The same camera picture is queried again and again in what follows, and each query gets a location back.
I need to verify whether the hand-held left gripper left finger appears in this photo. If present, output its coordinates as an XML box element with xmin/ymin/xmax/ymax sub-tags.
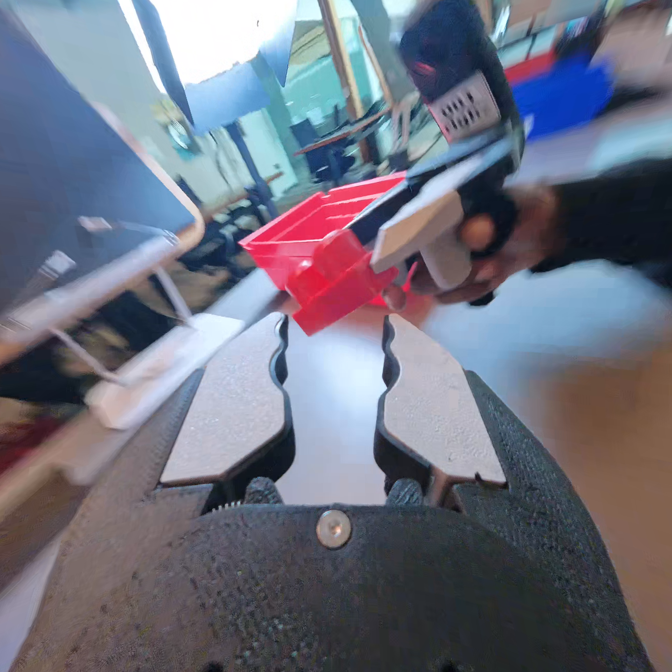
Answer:
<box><xmin>159</xmin><ymin>312</ymin><xmax>296</xmax><ymax>506</ymax></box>

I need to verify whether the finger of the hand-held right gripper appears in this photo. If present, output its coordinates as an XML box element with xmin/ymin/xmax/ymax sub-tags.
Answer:
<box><xmin>343</xmin><ymin>141</ymin><xmax>513</xmax><ymax>246</ymax></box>
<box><xmin>369</xmin><ymin>186</ymin><xmax>466</xmax><ymax>275</ymax></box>

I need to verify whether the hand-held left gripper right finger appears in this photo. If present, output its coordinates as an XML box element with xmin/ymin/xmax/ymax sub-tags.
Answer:
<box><xmin>374</xmin><ymin>313</ymin><xmax>507</xmax><ymax>508</ymax></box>

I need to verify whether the red toy block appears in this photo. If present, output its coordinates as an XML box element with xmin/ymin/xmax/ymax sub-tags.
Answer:
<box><xmin>286</xmin><ymin>228</ymin><xmax>400</xmax><ymax>337</ymax></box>

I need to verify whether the red plastic bin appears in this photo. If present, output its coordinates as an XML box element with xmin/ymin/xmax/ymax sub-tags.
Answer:
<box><xmin>239</xmin><ymin>170</ymin><xmax>410</xmax><ymax>295</ymax></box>

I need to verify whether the red storage tote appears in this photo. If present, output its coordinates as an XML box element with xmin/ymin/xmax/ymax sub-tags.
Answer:
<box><xmin>504</xmin><ymin>50</ymin><xmax>557</xmax><ymax>85</ymax></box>

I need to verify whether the blue bin with white label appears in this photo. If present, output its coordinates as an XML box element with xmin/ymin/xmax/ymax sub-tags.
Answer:
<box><xmin>512</xmin><ymin>52</ymin><xmax>615</xmax><ymax>142</ymax></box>

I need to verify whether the black light stand pole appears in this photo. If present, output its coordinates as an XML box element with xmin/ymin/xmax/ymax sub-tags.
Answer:
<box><xmin>226</xmin><ymin>121</ymin><xmax>280</xmax><ymax>217</ymax></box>

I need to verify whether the studio light panel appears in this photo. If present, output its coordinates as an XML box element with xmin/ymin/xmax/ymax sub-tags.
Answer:
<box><xmin>118</xmin><ymin>0</ymin><xmax>300</xmax><ymax>137</ymax></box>

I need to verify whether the black board with pale rim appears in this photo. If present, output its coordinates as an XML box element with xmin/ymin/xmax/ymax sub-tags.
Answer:
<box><xmin>0</xmin><ymin>10</ymin><xmax>205</xmax><ymax>363</ymax></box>

